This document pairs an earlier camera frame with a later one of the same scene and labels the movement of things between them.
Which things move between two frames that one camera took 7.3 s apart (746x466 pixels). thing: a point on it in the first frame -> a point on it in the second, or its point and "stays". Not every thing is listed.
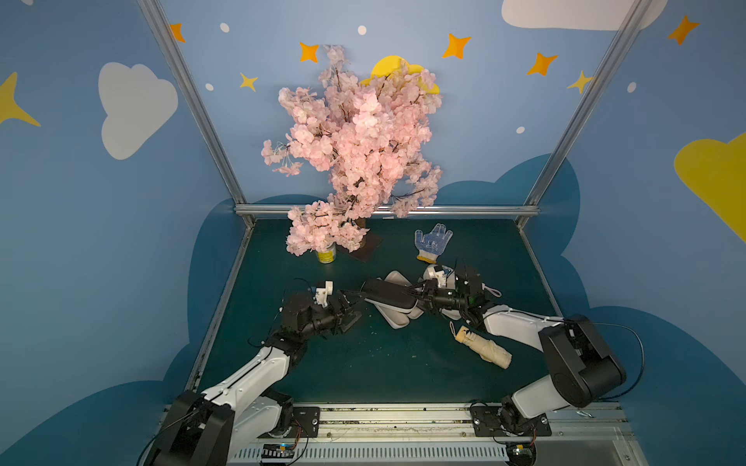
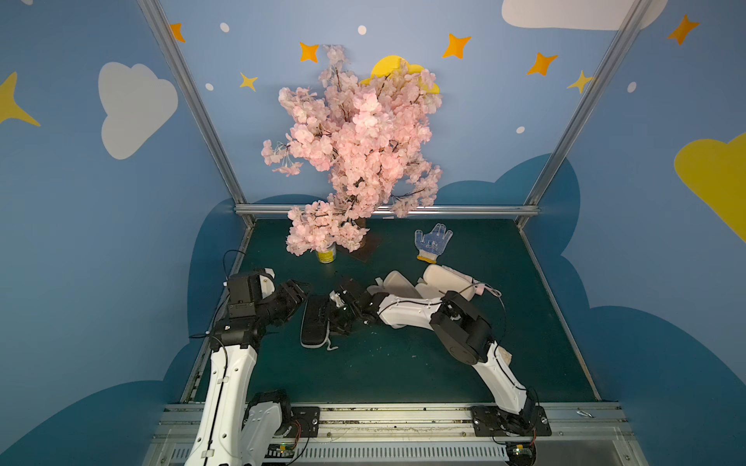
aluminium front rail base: (440, 435) stays
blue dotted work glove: (431, 246) stays
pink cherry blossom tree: (370, 136) stays
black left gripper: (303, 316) -> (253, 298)
